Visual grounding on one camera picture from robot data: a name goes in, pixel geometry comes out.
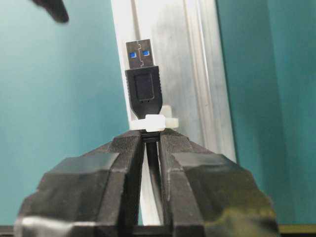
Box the black USB cable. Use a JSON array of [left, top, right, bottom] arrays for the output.
[[124, 38, 165, 226]]

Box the silver aluminium extrusion rail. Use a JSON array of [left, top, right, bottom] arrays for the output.
[[110, 0, 237, 226]]

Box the white zip tie ring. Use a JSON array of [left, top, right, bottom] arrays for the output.
[[130, 104, 179, 132]]

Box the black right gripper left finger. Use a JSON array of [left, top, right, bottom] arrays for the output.
[[14, 131, 144, 237]]

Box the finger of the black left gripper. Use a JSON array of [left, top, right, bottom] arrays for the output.
[[32, 0, 69, 24]]

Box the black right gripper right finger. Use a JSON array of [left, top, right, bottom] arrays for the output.
[[159, 129, 279, 237]]

